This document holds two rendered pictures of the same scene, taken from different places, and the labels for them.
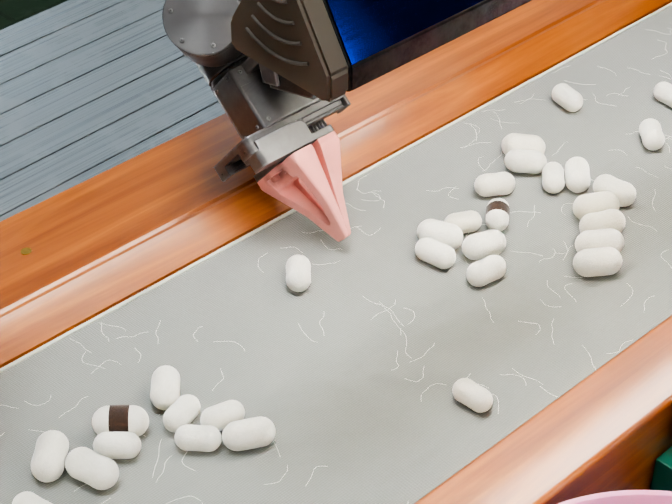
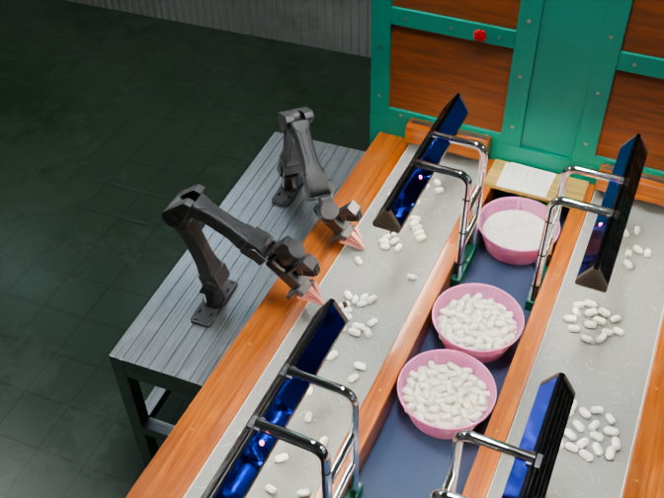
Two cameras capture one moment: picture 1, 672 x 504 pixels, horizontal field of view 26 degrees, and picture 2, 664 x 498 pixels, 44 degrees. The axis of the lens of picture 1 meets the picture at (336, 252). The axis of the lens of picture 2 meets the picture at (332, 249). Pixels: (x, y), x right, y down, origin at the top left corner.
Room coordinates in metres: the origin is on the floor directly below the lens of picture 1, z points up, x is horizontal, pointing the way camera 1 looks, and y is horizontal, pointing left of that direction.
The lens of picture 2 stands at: (-0.86, 0.79, 2.59)
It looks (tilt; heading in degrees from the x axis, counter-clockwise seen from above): 44 degrees down; 339
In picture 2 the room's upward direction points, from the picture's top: 2 degrees counter-clockwise
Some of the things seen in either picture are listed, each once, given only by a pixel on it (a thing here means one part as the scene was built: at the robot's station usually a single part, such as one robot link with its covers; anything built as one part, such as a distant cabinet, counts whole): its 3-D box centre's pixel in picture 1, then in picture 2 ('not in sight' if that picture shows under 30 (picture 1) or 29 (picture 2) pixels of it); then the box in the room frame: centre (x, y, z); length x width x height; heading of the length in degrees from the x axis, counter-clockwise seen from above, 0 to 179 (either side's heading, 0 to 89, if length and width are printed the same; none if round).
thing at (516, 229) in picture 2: not in sight; (516, 236); (0.78, -0.51, 0.71); 0.22 x 0.22 x 0.06
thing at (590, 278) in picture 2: not in sight; (616, 205); (0.46, -0.58, 1.08); 0.62 x 0.08 x 0.07; 133
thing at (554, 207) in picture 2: not in sight; (575, 245); (0.51, -0.52, 0.90); 0.20 x 0.19 x 0.45; 133
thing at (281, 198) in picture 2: not in sight; (290, 179); (1.36, 0.07, 0.71); 0.20 x 0.07 x 0.08; 136
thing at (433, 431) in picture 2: not in sight; (445, 397); (0.29, 0.02, 0.72); 0.27 x 0.27 x 0.10
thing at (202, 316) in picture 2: not in sight; (212, 293); (0.93, 0.49, 0.71); 0.20 x 0.07 x 0.08; 136
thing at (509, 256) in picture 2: not in sight; (516, 233); (0.78, -0.51, 0.72); 0.27 x 0.27 x 0.10
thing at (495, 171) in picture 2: not in sight; (536, 183); (0.93, -0.67, 0.77); 0.33 x 0.15 x 0.01; 43
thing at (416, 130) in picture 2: not in sight; (447, 138); (1.21, -0.48, 0.83); 0.30 x 0.06 x 0.07; 43
